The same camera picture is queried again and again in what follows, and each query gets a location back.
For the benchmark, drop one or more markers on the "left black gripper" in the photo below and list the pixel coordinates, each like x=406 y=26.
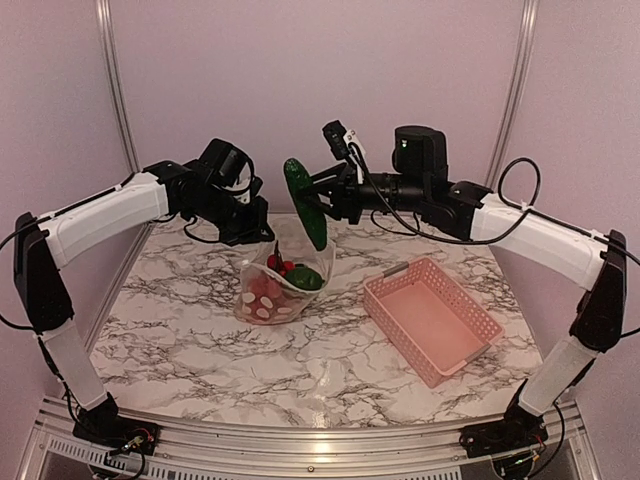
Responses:
x=251 y=232

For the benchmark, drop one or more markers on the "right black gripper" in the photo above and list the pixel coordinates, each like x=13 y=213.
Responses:
x=348 y=202

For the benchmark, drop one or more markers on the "dark green cucumber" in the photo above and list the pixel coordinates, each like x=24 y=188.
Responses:
x=305 y=201

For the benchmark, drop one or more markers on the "bunch of red strawberries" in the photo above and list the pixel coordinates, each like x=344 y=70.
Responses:
x=277 y=263

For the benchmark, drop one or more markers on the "clear zip top bag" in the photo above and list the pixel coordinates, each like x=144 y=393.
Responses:
x=294 y=246

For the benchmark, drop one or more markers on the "pink plastic basket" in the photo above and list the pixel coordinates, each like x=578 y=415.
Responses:
x=431 y=320

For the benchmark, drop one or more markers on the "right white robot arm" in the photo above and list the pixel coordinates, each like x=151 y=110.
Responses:
x=470 y=214

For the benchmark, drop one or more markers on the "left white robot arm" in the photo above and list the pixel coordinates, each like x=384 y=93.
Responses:
x=44 y=245

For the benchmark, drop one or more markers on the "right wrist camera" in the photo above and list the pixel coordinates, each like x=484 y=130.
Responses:
x=345 y=145

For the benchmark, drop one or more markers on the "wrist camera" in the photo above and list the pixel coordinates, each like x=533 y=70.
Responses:
x=248 y=187
x=345 y=145

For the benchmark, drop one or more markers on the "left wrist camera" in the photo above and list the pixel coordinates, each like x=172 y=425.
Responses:
x=248 y=187

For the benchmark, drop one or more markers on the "right aluminium frame post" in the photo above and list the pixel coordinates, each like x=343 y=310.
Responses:
x=516 y=88

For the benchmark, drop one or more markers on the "aluminium frame post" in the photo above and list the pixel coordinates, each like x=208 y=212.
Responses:
x=109 y=48
x=516 y=88

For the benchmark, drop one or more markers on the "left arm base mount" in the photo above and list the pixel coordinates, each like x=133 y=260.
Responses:
x=105 y=426

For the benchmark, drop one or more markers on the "left aluminium frame post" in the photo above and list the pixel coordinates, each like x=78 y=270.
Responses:
x=109 y=48

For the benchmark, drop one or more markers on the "front aluminium rail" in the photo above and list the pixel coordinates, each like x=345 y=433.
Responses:
x=192 y=449

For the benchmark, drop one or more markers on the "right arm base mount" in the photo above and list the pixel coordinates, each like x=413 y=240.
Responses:
x=516 y=429

